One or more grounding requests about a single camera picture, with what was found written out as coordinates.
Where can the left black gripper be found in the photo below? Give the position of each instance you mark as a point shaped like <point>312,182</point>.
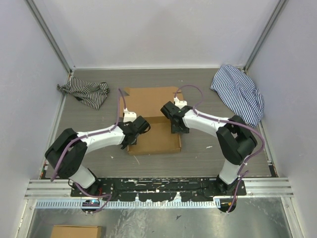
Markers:
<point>126,144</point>

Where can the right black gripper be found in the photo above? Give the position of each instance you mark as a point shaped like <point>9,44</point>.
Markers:
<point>177,130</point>

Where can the brown cardboard box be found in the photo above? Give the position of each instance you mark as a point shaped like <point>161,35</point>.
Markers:
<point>147,102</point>

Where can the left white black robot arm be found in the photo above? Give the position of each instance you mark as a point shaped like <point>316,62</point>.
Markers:
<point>67,152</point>

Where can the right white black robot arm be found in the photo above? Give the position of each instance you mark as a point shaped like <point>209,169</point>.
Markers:
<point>236,141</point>

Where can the small cardboard box foreground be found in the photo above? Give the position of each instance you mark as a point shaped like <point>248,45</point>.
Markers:
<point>76,232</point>

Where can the black white striped cloth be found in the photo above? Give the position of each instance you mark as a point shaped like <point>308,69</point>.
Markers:
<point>91,94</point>

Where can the blue white striped cloth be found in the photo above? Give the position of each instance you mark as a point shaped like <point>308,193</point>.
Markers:
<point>239,93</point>

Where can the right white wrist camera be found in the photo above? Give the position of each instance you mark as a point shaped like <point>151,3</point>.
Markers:
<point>179,103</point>

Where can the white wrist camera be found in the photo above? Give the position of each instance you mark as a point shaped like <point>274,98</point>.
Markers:
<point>179,103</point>
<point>129,116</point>

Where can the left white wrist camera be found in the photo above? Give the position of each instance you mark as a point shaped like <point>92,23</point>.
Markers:
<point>129,116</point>

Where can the left aluminium frame post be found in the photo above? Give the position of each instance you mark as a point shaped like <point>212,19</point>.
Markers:
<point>48,34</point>

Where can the aluminium frame post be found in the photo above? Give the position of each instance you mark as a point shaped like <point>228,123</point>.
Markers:
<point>48,34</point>
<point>278,9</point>

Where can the right aluminium frame post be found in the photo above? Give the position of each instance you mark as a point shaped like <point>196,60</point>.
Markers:
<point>278,9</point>

